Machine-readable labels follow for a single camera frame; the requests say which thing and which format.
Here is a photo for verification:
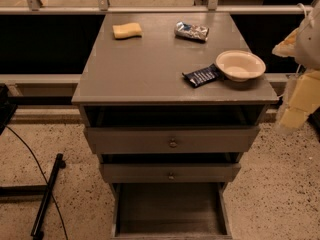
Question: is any black equipment at left edge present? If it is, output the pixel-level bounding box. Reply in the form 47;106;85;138
0;85;17;135

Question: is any black floor cable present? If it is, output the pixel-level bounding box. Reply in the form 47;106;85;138
5;125;69;240

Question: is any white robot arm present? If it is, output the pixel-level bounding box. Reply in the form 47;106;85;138
272;3;320;134

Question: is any metal railing frame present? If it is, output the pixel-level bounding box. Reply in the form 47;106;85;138
1;0;319;97

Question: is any grey wooden drawer cabinet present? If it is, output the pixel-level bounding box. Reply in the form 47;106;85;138
71;11;280;240

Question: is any dark blue snack wrapper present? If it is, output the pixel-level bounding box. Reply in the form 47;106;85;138
182;64;222;88

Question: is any crumpled silver foil packet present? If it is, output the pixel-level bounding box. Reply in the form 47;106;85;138
174;21;209;42

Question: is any grey bottom drawer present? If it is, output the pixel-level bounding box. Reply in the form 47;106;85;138
111;183;233;240

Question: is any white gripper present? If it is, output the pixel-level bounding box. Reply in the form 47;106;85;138
275;69;320;134

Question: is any grey top drawer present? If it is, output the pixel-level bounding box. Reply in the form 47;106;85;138
84;126;259;154

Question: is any grey drawer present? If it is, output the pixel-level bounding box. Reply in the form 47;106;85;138
84;126;259;154
100;163;241;183
111;183;233;240

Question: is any yellow sponge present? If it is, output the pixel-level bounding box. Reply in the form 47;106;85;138
112;23;142;39

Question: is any black stand base bar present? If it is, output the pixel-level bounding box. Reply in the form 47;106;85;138
31;153;65;240

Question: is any grey middle drawer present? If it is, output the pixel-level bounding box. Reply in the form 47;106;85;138
100;163;241;183

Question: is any cream plastic bowl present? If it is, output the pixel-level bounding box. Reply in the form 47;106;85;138
216;50;266;82

